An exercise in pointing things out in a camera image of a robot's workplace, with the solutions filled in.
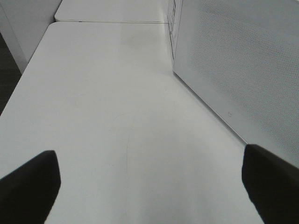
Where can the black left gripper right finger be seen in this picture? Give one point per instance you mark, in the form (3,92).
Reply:
(272,185)

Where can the white microwave oven body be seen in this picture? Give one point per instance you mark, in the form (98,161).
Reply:
(173,18)

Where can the white microwave door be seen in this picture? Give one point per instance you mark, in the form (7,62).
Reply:
(241,57)

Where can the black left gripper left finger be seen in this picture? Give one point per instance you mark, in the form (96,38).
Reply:
(28,193)

